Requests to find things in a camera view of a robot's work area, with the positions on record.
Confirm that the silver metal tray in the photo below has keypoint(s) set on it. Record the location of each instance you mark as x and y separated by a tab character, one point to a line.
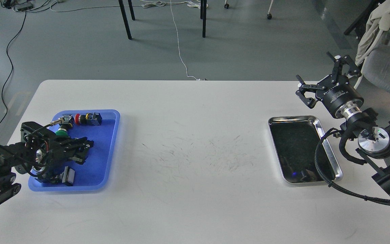
295	139

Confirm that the red emergency stop button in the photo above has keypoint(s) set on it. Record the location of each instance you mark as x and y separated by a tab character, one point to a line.
92	119

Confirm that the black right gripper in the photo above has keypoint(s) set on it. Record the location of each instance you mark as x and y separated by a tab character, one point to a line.
342	96

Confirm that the black table leg right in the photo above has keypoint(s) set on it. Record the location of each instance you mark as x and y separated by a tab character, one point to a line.
203	16

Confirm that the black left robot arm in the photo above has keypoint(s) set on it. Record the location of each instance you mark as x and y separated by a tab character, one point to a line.
21	156

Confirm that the green push button switch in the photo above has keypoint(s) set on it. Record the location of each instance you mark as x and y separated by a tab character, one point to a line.
65	123

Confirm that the black table leg left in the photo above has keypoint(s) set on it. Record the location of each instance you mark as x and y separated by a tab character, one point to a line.
125	18

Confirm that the blue plastic tray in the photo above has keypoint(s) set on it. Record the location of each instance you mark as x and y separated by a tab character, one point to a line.
94	173

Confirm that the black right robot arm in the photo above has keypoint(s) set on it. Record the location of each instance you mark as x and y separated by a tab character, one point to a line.
362	140

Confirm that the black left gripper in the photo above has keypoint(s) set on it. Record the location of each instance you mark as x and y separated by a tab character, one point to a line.
58	154

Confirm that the beige jacket on chair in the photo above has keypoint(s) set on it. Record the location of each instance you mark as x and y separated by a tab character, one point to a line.
378	23

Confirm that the black table leg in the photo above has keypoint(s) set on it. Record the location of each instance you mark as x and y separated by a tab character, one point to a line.
203	16
125	18

